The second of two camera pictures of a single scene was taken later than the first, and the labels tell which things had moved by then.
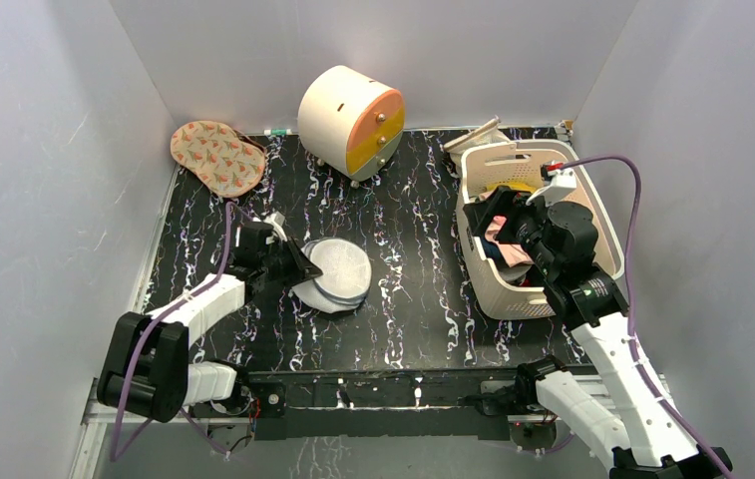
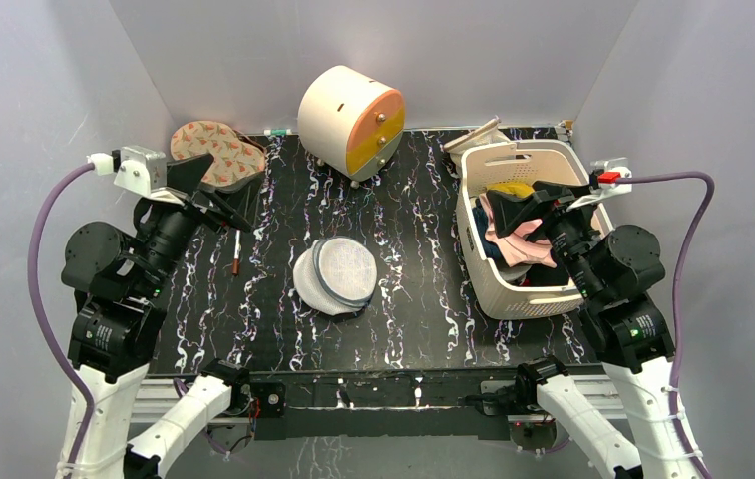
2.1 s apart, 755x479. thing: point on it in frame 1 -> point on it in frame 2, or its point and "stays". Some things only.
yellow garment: [520, 187] stays
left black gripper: [302, 269] -> [235, 207]
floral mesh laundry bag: [228, 161] stays
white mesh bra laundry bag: [345, 279] stays
